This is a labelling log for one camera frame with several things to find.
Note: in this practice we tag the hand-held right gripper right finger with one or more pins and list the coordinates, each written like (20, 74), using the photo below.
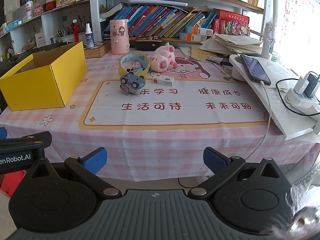
(214, 158)

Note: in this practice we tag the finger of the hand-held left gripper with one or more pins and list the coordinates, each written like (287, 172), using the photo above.
(2, 132)
(40, 137)

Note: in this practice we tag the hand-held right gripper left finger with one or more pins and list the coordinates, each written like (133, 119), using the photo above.
(96, 160)

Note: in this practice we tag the yellow cardboard box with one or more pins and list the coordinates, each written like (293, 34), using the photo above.
(32, 90)

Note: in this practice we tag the grey blue toy car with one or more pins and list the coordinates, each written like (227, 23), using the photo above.
(132, 81)

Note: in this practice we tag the white eraser with red label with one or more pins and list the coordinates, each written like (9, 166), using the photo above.
(163, 80)

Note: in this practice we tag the green binder clip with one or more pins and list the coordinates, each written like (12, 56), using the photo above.
(140, 70)

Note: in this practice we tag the yellow tape roll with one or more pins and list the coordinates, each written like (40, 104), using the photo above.
(136, 55)

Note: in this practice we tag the pink plush pig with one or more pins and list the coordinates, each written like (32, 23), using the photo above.
(162, 57)

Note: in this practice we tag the pink chequered cloth desktop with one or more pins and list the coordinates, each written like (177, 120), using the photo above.
(175, 142)

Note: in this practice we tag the red cardboard box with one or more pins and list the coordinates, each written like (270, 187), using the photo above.
(12, 183)

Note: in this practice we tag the white raised board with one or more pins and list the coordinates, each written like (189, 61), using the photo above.
(277, 110)

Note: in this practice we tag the white pen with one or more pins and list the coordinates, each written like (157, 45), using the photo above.
(222, 70)

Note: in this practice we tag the white box with red label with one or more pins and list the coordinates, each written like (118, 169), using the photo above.
(40, 40)

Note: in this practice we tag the white cubby shelf unit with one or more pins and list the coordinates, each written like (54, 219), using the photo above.
(15, 36)

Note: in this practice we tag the black smartphone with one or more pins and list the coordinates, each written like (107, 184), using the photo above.
(255, 68)

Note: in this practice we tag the wooden chessboard box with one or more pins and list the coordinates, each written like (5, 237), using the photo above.
(95, 52)

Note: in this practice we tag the white power strip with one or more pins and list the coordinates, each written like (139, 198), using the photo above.
(297, 100)

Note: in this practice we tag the grey fluffy fabric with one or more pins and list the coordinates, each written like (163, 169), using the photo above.
(305, 215)

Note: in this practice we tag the beige booklet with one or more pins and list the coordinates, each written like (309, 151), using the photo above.
(200, 52)

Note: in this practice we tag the blue tissue pack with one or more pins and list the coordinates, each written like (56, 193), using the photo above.
(14, 25)

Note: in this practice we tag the red tassel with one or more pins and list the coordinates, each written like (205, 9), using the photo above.
(76, 33)

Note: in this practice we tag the white spray bottle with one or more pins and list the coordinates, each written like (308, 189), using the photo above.
(89, 38)

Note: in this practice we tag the white charger plug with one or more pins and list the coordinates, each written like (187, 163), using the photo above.
(300, 85)

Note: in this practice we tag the stack of white papers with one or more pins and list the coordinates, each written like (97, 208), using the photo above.
(232, 43)

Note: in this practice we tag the blue sticky note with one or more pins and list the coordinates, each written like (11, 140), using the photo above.
(64, 18)

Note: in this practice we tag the black charger plug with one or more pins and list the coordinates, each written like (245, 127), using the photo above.
(312, 85)

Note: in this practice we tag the orange white small carton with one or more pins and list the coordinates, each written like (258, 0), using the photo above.
(193, 37)
(198, 30)

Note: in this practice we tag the white bottle with red label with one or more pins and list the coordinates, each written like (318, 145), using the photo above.
(29, 11)

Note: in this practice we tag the pink cylindrical container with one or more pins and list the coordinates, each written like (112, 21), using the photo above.
(120, 37)

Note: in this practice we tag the dark brown stapler box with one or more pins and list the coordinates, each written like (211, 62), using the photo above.
(147, 45)

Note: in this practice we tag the pink printed box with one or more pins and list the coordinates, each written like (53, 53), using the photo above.
(39, 8)

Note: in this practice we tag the red round pot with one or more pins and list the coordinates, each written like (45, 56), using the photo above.
(50, 4)

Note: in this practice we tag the red gift box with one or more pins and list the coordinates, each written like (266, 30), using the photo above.
(235, 21)

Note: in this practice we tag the row of blue-spined books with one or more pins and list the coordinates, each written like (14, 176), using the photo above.
(160, 20)

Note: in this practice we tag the white lamp pole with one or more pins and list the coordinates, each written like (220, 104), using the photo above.
(271, 5)

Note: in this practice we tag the white wall switch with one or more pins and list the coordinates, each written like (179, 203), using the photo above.
(11, 7)

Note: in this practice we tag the white frame wooden bookshelf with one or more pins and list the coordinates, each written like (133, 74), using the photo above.
(95, 5)

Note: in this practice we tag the alphabet wall poster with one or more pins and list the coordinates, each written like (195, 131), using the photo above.
(297, 5)

